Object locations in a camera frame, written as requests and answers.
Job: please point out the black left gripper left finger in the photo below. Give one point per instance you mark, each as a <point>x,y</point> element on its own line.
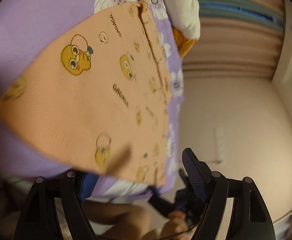
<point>38,218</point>

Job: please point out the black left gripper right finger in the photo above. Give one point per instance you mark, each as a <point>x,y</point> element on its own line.
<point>250,218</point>

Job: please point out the orange duck print garment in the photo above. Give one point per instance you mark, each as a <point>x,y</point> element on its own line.
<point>97,97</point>

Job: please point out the person's right hand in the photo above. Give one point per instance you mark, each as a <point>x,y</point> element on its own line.
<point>176,227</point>

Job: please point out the pink window curtain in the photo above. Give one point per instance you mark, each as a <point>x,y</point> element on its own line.
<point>229,48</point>

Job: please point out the white plush goose toy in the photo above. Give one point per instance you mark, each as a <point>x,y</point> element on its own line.
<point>184,17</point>

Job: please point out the teal inner curtain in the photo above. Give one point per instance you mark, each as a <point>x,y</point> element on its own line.
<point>242,10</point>

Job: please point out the purple floral bed sheet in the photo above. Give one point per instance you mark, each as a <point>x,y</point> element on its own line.
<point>26,27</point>

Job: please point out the white wall socket strip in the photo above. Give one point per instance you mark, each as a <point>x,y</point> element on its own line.
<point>219,145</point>

